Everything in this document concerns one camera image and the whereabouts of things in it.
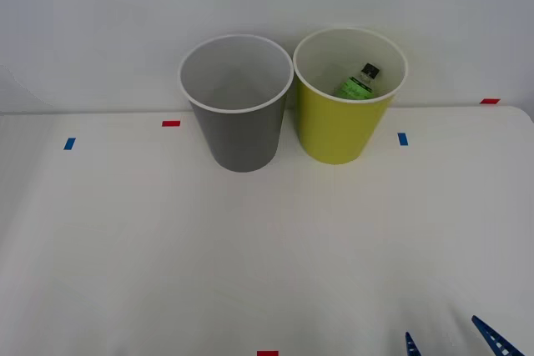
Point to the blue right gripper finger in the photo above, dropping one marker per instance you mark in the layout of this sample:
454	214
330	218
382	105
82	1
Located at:
411	345
496	339

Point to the yellow-green plastic waste bin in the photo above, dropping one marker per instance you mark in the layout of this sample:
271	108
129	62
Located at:
342	126

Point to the green label plastic bottle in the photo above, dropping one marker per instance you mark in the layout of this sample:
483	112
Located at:
356	85

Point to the grey plastic waste bin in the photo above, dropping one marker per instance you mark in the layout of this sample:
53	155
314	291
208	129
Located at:
242	135

